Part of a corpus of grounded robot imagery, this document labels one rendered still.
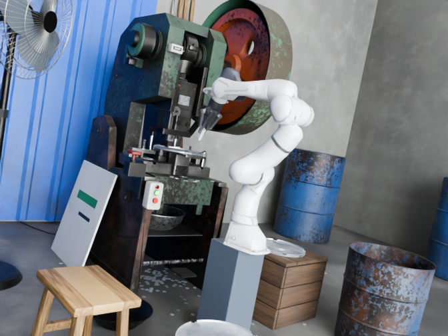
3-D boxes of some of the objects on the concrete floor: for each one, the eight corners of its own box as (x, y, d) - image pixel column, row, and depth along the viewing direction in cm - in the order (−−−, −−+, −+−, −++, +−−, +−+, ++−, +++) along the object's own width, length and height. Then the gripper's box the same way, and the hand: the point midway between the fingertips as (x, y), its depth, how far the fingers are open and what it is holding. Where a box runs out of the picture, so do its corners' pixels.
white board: (77, 278, 242) (115, 175, 245) (50, 248, 281) (83, 159, 283) (79, 278, 243) (117, 175, 245) (52, 248, 282) (85, 160, 284)
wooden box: (315, 317, 248) (328, 258, 245) (273, 330, 221) (286, 263, 218) (263, 290, 276) (273, 236, 273) (219, 298, 250) (230, 239, 246)
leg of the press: (219, 291, 261) (248, 141, 253) (204, 293, 254) (233, 139, 246) (146, 243, 332) (166, 124, 324) (132, 243, 325) (153, 122, 317)
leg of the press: (139, 301, 227) (169, 129, 219) (119, 303, 220) (149, 125, 212) (76, 244, 298) (97, 113, 290) (59, 245, 291) (80, 109, 283)
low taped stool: (127, 390, 154) (143, 299, 151) (59, 411, 137) (75, 309, 134) (85, 343, 179) (98, 263, 176) (23, 355, 163) (37, 269, 160)
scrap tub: (430, 358, 223) (451, 267, 219) (385, 375, 197) (409, 273, 192) (360, 321, 256) (377, 241, 251) (313, 331, 229) (332, 243, 225)
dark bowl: (162, 332, 199) (165, 317, 198) (99, 343, 180) (102, 327, 179) (132, 304, 222) (135, 291, 222) (73, 311, 203) (76, 297, 203)
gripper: (209, 101, 219) (189, 140, 229) (230, 107, 226) (211, 145, 236) (204, 93, 225) (185, 133, 235) (225, 101, 232) (207, 138, 242)
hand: (201, 133), depth 234 cm, fingers closed
